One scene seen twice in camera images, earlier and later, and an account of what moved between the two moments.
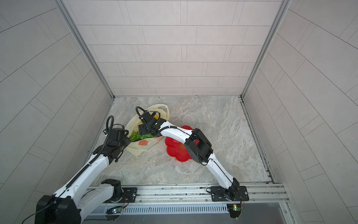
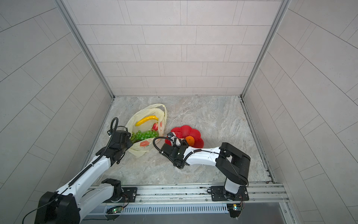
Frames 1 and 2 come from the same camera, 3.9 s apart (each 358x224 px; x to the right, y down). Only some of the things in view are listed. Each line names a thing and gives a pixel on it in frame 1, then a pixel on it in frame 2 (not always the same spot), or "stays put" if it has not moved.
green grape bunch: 134,136 stays put
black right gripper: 142,127 to 184,143
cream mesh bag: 139,147 stays put
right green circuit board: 235,210 stays put
